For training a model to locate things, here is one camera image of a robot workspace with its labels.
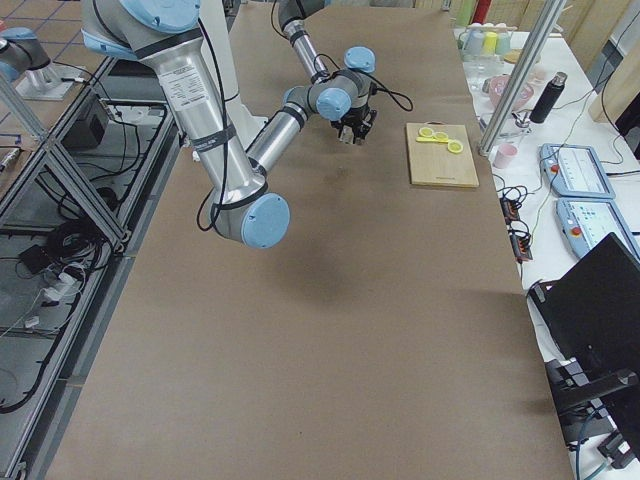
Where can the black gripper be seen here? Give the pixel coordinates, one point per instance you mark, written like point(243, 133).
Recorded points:
point(354, 121)

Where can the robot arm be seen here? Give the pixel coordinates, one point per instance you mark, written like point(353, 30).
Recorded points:
point(167, 37)
point(340, 97)

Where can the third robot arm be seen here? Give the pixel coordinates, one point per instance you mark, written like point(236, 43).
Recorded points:
point(23, 55)

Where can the pink cup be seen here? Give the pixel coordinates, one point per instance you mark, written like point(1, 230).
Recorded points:
point(505, 154)

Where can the green cup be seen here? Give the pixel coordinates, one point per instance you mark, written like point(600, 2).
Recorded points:
point(503, 43)

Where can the yellow plastic knife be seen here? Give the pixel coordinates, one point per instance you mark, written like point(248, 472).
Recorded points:
point(429, 140)

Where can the upper lemon slice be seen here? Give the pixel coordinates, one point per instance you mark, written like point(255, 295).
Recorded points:
point(425, 132)

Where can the bamboo cutting board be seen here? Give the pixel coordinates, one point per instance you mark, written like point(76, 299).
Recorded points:
point(431, 164)

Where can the lower lemon slice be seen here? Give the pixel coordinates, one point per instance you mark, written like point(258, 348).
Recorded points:
point(455, 146)

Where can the pink bowl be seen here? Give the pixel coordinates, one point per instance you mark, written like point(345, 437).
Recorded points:
point(498, 85)

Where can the upper orange connector box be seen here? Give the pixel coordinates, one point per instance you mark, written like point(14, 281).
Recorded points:
point(510, 210)

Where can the orange connector box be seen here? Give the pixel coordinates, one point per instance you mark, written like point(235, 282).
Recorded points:
point(521, 248)
point(510, 210)

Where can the black water bottle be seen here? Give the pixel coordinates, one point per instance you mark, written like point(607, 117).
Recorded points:
point(548, 98)

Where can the lower orange connector box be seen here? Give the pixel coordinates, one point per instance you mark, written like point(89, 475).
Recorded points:
point(521, 248)

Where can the upper teach pendant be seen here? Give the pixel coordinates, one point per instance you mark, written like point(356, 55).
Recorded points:
point(575, 171)

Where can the teach pendant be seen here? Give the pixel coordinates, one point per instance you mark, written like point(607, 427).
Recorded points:
point(575, 171)
point(586, 221)

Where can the lower teach pendant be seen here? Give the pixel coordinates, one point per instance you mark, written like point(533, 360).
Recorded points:
point(586, 221)

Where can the black laptop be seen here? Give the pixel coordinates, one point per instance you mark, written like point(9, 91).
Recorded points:
point(592, 312)

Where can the black power brick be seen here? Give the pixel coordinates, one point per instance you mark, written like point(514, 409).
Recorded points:
point(35, 259)

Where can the aluminium frame post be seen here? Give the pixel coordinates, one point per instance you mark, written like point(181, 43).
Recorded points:
point(533, 46)

